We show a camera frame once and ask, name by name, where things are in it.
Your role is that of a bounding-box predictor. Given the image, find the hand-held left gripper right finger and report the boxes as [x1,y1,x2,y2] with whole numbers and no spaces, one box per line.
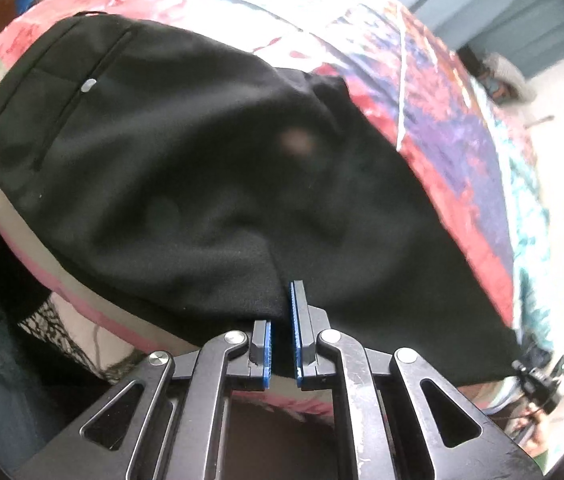
[288,280,545,480]

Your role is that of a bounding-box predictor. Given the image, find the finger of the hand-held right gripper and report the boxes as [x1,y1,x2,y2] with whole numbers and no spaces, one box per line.
[510,354,564,415]

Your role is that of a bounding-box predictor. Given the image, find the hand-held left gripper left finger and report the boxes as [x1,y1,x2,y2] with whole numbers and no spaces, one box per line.
[12,319,273,480]

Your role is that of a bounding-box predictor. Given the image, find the black pants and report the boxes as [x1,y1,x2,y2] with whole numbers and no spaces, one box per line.
[0,12,523,386]

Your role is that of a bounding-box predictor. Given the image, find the black and white patterned cloth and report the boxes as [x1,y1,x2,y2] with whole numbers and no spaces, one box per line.
[16,294,149,378]

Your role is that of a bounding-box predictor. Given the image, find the colourful printed blanket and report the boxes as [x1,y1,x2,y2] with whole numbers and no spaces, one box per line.
[0,0,560,426]

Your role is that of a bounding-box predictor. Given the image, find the grey cloth bundle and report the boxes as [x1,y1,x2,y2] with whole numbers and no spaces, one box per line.
[476,54,538,105]

